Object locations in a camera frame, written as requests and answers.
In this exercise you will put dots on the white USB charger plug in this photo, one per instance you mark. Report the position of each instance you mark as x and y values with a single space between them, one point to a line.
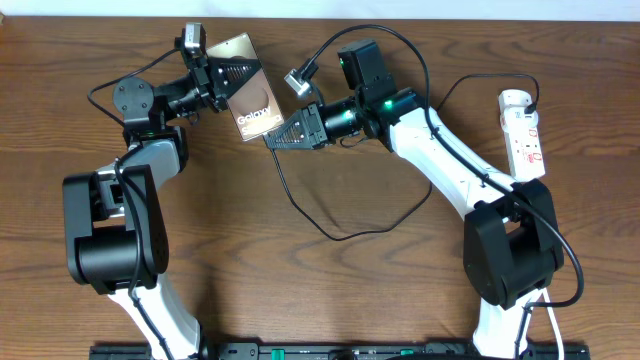
515 114

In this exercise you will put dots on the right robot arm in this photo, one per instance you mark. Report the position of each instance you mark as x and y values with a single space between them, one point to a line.
512 246

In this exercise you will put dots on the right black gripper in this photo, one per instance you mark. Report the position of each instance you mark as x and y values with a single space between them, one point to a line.
313 127

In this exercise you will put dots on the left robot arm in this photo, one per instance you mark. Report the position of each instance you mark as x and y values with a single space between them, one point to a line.
116 239

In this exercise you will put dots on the white power strip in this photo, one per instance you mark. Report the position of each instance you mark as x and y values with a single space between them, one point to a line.
524 154

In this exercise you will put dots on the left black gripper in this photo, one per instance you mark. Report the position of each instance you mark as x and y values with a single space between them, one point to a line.
203 83

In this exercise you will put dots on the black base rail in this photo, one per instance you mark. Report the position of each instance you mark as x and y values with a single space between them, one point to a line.
253 351

